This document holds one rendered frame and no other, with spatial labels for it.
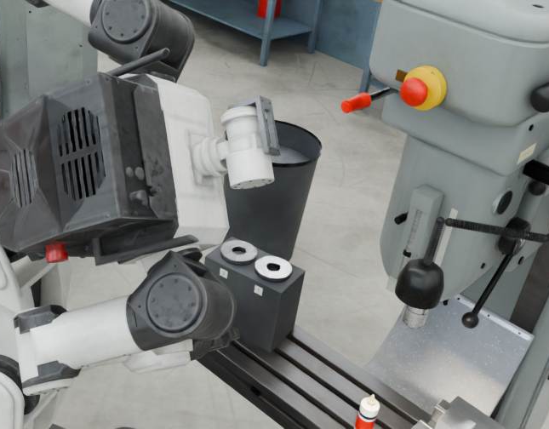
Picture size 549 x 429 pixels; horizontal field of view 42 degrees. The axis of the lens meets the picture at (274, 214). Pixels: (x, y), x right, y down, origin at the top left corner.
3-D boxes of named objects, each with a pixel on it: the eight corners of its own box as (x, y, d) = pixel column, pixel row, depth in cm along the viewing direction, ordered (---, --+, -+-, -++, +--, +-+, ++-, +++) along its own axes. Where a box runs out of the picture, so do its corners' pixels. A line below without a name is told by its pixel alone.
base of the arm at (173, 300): (145, 356, 98) (217, 316, 97) (110, 274, 102) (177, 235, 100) (185, 357, 112) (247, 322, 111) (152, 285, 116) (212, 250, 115)
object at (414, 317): (417, 311, 148) (423, 292, 145) (429, 327, 144) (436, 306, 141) (397, 315, 146) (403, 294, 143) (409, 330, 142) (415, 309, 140)
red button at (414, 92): (418, 112, 98) (426, 85, 96) (394, 102, 100) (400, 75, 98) (430, 107, 100) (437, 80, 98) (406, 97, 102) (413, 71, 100)
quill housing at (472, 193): (450, 327, 128) (505, 171, 112) (357, 272, 139) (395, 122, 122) (496, 286, 141) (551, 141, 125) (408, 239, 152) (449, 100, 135)
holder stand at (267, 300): (270, 353, 175) (282, 288, 165) (197, 315, 183) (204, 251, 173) (294, 328, 184) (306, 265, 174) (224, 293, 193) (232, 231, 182)
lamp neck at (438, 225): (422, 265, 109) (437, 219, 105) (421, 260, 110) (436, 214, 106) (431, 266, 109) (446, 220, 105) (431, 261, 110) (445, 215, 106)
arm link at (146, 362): (179, 367, 137) (117, 378, 128) (170, 322, 140) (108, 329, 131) (197, 361, 133) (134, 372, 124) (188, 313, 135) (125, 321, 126)
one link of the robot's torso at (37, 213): (-36, 310, 104) (157, 266, 88) (-60, 88, 109) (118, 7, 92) (105, 297, 130) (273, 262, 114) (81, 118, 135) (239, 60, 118)
